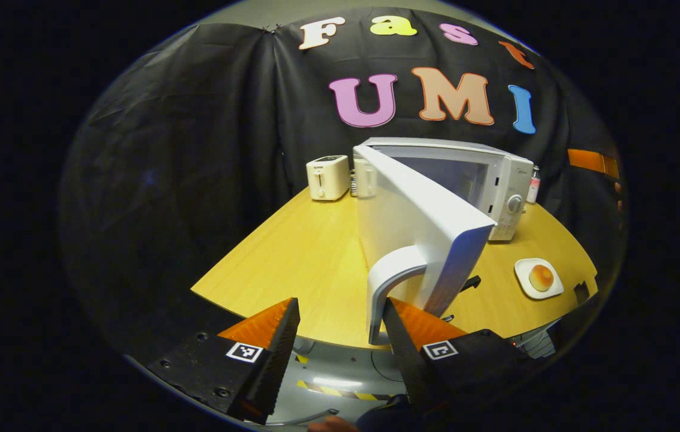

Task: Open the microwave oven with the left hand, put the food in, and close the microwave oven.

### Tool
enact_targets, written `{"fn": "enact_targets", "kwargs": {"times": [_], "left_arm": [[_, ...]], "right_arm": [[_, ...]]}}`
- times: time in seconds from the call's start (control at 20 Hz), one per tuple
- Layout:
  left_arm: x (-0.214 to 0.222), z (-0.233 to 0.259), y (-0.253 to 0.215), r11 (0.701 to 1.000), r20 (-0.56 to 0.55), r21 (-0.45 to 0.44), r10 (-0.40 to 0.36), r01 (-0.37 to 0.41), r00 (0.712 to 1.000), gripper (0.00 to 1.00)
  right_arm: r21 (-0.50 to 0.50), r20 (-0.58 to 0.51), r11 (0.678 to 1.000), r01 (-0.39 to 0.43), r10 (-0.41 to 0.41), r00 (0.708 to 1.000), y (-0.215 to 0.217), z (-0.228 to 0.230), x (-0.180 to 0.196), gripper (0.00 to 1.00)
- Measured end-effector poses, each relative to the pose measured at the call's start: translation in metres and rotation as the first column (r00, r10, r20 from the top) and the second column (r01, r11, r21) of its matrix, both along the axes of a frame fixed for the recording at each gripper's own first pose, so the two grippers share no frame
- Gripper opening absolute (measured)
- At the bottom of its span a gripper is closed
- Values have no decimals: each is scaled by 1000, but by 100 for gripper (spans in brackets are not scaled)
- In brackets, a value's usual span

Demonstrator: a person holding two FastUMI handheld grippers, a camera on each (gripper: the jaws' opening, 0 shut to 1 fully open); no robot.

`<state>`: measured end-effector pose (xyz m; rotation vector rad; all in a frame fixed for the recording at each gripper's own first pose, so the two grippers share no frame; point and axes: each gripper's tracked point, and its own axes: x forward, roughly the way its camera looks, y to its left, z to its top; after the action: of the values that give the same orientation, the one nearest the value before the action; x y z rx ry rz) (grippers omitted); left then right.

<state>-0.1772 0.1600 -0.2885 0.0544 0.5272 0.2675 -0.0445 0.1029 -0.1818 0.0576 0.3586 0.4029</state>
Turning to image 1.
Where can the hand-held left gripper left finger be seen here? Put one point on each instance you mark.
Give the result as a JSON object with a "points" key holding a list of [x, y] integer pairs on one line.
{"points": [[273, 366]]}

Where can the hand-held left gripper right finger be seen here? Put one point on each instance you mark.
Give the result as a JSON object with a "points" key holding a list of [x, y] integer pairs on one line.
{"points": [[403, 354]]}

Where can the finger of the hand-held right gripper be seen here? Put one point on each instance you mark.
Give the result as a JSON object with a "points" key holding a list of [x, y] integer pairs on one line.
{"points": [[586, 160]]}

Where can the round brown bun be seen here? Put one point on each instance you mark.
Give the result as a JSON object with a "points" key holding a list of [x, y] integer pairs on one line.
{"points": [[541, 277]]}

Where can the white microwave oven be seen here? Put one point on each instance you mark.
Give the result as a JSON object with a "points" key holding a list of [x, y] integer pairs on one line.
{"points": [[412, 216]]}

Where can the small clear bottle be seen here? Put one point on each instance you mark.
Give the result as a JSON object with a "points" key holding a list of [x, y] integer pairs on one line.
{"points": [[533, 189]]}

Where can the person's dark sleeve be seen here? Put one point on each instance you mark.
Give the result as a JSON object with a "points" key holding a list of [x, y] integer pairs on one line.
{"points": [[385, 417]]}

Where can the yellow black hazard tape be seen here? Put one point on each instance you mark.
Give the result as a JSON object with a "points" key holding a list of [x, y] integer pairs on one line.
{"points": [[340, 392]]}

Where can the white square plate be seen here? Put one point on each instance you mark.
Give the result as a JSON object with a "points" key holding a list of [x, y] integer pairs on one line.
{"points": [[523, 271]]}

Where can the white toaster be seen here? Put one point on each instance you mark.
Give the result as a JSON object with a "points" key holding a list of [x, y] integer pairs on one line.
{"points": [[327, 177]]}

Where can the black backdrop cloth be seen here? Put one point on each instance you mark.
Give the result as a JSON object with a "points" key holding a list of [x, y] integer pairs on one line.
{"points": [[183, 150]]}

